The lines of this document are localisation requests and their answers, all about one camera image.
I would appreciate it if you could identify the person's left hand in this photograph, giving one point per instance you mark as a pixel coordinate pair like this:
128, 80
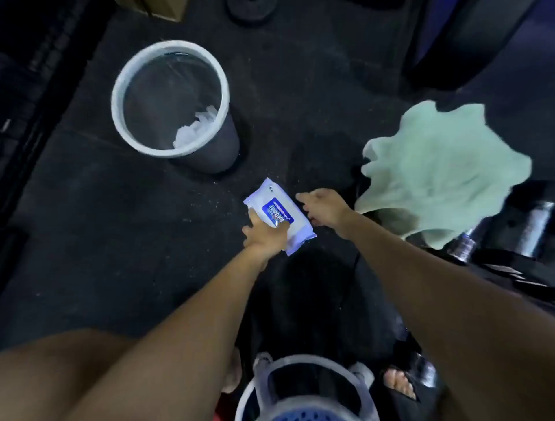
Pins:
264, 238

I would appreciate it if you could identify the person's right hand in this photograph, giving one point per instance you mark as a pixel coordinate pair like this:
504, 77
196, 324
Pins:
329, 208

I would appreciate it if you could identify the white blue wet wipes pack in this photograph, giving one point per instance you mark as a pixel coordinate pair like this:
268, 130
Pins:
269, 193

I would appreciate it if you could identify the small chrome dumbbell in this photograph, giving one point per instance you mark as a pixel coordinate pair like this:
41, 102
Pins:
464, 247

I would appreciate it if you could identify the person's right forearm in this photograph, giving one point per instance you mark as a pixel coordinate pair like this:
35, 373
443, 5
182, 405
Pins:
433, 303

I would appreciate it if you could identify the person's left forearm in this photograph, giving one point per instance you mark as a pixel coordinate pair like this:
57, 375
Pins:
173, 347

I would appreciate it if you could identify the person's right foot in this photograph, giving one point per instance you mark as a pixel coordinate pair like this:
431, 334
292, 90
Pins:
399, 384

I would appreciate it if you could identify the person's left leg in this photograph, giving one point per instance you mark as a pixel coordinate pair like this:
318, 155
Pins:
34, 377

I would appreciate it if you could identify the white rimmed basin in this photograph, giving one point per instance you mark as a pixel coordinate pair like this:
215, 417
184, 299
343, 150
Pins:
208, 156

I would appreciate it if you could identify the light green cloth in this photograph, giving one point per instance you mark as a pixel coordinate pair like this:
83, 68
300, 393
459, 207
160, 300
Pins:
442, 173

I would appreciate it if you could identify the white plastic stool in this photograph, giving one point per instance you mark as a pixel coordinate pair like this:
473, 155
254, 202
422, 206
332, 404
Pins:
303, 410

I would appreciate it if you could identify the black right sandal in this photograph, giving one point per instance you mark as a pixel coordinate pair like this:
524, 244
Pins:
403, 410

